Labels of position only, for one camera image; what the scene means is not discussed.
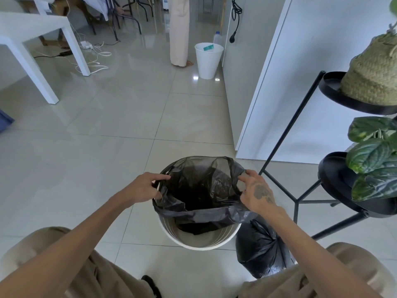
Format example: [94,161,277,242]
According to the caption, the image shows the person's left hand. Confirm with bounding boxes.
[116,172,171,208]

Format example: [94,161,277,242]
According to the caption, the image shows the person's right hand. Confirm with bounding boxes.
[237,169,279,214]

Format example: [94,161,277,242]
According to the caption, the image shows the person's right forearm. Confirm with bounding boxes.
[263,206,382,298]

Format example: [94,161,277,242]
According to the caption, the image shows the person's left forearm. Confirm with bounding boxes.
[0,197,134,298]

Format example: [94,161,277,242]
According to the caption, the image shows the black metal plant stand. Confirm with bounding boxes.
[259,70,397,241]

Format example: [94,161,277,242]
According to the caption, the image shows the beige trousers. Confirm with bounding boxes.
[0,226,397,298]

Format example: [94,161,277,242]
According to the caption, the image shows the black star-patterned sock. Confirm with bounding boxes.
[141,275,163,298]

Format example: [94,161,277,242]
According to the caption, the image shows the striped green leaf plant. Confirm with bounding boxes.
[346,117,397,202]

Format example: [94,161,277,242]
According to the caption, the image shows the small white waste bin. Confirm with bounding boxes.
[194,42,225,80]

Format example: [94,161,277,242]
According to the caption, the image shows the blue cushion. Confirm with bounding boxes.
[0,109,15,134]

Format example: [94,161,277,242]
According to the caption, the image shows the woven straw basket planter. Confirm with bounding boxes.
[340,34,397,106]

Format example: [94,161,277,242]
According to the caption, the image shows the white table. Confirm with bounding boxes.
[0,11,91,105]

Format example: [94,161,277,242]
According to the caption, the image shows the wooden chair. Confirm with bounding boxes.
[22,0,97,48]

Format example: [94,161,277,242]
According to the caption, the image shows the large dark green plant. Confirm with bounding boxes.
[389,0,397,34]

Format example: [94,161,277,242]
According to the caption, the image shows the white tangled cable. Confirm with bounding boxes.
[69,23,112,75]

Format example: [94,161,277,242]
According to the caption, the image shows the black floor cable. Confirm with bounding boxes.
[33,50,74,59]

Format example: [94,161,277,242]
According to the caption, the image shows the black hanging cable with plug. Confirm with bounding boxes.
[229,0,243,44]

